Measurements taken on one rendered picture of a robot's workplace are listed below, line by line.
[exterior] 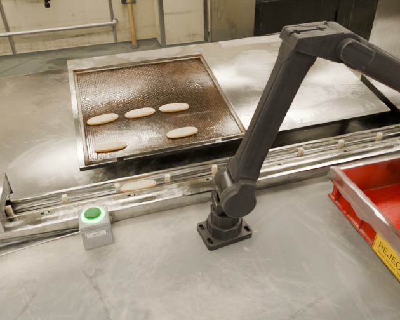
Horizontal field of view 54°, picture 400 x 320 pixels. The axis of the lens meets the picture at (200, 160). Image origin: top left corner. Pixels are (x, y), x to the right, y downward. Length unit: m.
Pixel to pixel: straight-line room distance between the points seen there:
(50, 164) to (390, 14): 1.21
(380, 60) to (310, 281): 0.48
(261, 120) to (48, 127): 0.93
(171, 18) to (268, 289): 3.89
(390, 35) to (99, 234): 1.12
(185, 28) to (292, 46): 3.88
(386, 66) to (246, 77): 0.73
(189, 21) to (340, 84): 3.20
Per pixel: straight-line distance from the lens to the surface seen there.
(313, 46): 0.75
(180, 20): 4.55
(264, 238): 0.99
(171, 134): 1.21
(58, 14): 4.70
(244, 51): 1.66
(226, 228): 0.94
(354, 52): 0.78
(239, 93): 1.41
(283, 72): 0.76
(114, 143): 1.19
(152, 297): 0.88
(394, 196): 1.20
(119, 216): 1.04
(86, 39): 4.77
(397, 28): 1.49
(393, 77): 0.89
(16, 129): 1.57
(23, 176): 1.30
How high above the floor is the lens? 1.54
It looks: 35 degrees down
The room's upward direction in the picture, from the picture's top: 2 degrees counter-clockwise
